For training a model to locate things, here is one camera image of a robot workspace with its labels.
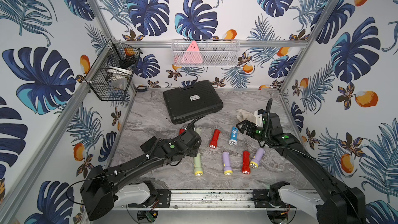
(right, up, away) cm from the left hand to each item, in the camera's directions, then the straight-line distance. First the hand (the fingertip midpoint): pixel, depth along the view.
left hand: (192, 144), depth 79 cm
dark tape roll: (-42, +33, +42) cm, 68 cm away
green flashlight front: (+3, -14, +1) cm, 15 cm away
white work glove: (+34, +13, +23) cm, 43 cm away
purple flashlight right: (+36, -8, +7) cm, 38 cm away
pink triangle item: (0, +49, +11) cm, 50 cm away
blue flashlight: (+23, -1, +12) cm, 26 cm away
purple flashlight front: (+18, -14, +1) cm, 23 cm away
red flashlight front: (+28, -14, +2) cm, 31 cm away
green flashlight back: (+3, +4, +18) cm, 19 cm away
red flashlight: (+12, -1, +13) cm, 18 cm away
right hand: (+26, +8, +2) cm, 28 cm away
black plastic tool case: (-3, +21, +27) cm, 34 cm away
